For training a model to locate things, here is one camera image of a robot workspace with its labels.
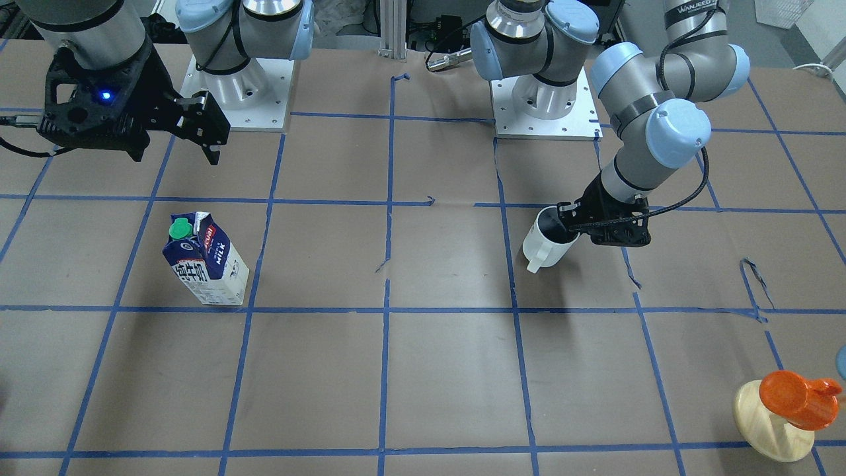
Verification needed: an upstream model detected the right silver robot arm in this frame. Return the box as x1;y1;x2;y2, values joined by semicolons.
2;1;315;165

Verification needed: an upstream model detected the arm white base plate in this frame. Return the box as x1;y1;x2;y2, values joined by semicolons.
179;57;299;133
490;69;602;141

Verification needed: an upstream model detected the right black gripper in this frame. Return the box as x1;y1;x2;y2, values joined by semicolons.
36;43;231;166

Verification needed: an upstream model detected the white mug grey inside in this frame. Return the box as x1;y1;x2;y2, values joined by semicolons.
521;206;581;273

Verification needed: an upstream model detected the blue white milk carton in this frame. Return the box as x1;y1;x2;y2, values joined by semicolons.
161;212;250;305

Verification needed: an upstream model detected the aluminium frame post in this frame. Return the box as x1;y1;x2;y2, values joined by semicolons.
378;0;408;62

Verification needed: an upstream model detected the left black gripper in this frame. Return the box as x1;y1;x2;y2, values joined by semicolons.
558;175;652;247

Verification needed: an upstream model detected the orange mug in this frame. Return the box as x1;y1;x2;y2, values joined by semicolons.
759;370;843;431

